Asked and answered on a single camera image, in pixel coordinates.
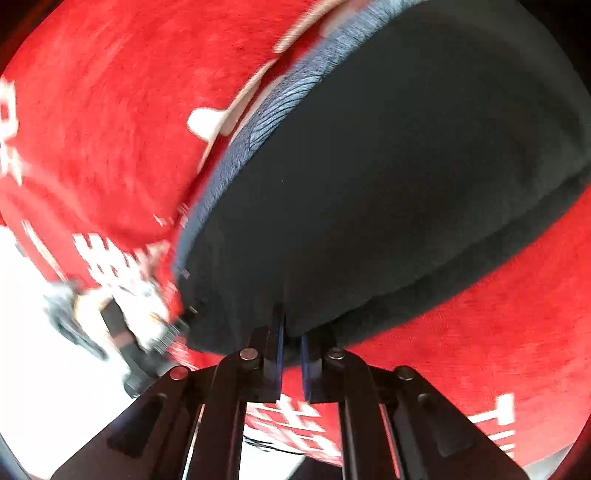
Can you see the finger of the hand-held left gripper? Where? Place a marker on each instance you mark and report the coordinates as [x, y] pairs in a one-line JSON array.
[[168, 334]]

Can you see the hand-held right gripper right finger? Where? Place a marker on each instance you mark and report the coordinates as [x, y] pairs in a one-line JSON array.
[[305, 369]]

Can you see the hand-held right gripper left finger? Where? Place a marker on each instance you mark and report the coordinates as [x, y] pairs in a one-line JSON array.
[[278, 364]]

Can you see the dark pants with ribbed waistband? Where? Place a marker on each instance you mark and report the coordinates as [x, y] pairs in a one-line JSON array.
[[369, 184]]

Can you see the red printed sofa cover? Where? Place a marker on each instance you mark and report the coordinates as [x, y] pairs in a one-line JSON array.
[[115, 120]]

